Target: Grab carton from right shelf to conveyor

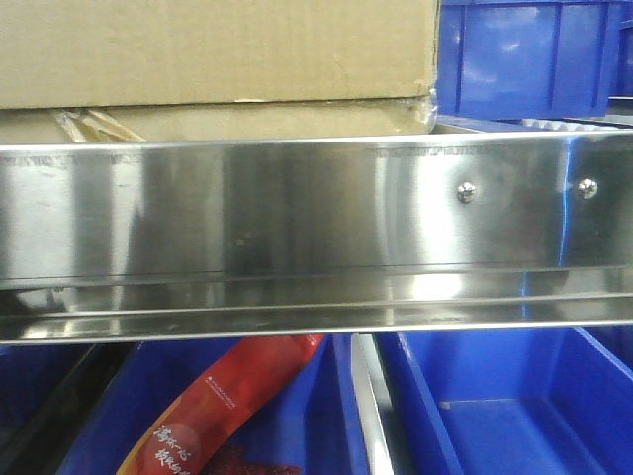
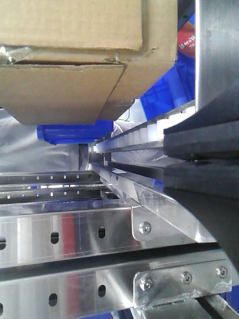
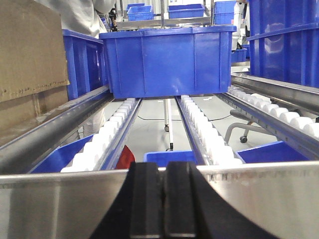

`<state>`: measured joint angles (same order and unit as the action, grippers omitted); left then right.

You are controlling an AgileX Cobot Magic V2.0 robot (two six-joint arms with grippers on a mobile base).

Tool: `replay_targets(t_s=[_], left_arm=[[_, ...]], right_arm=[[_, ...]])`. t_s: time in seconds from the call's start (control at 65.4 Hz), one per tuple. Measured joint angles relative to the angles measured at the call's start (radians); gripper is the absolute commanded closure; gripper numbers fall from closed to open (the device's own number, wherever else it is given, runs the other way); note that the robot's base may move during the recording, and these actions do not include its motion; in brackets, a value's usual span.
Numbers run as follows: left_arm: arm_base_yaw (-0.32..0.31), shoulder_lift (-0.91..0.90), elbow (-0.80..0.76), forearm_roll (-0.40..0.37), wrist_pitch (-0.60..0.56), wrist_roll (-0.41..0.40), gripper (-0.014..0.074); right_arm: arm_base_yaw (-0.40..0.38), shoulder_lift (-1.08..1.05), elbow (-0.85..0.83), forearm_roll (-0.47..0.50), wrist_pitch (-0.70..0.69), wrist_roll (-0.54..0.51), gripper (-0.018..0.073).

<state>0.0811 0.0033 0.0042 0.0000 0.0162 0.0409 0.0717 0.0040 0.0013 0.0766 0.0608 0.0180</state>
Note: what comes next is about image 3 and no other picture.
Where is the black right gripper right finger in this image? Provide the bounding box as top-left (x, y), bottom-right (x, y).
top-left (164, 162), bottom-right (275, 239)

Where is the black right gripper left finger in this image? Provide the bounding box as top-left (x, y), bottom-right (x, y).
top-left (90, 163), bottom-right (163, 239)

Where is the brown cardboard carton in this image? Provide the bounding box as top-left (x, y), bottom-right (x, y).
top-left (0, 0), bottom-right (69, 144)

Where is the steel roller shelf rack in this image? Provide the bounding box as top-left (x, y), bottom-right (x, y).
top-left (0, 87), bottom-right (319, 239)

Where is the blue bin behind carton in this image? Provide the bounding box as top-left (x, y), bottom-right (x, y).
top-left (62, 29), bottom-right (108, 101)

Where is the red item in bin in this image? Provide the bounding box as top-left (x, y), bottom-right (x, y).
top-left (116, 145), bottom-right (135, 169)

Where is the blue bin lower middle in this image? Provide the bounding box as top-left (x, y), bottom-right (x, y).
top-left (143, 150), bottom-right (198, 167)

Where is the blue bin lower left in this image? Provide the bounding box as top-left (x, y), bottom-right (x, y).
top-left (30, 135), bottom-right (93, 174)

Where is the blue bin lower right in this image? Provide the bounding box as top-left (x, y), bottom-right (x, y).
top-left (237, 141), bottom-right (309, 163)

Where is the large blue plastic bin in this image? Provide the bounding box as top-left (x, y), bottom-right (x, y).
top-left (99, 25), bottom-right (236, 99)

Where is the small blue bin far right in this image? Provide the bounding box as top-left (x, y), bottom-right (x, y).
top-left (231, 48), bottom-right (247, 63)

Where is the stacked blue bins right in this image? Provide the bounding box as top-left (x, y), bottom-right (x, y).
top-left (248, 0), bottom-right (319, 88)

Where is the background blue bin centre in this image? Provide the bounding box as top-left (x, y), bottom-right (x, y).
top-left (168, 3), bottom-right (205, 19)

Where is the background blue bin stack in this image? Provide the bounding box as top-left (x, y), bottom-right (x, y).
top-left (214, 0), bottom-right (236, 25)

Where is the background blue bin left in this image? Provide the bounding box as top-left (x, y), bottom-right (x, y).
top-left (126, 3), bottom-right (154, 21)

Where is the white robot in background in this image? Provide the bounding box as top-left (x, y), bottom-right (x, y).
top-left (232, 0), bottom-right (248, 51)

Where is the person in grey coat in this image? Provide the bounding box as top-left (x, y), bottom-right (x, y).
top-left (38, 0), bottom-right (115, 38)

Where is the grey wheeled cart frame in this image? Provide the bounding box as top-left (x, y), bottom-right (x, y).
top-left (224, 110), bottom-right (268, 144)

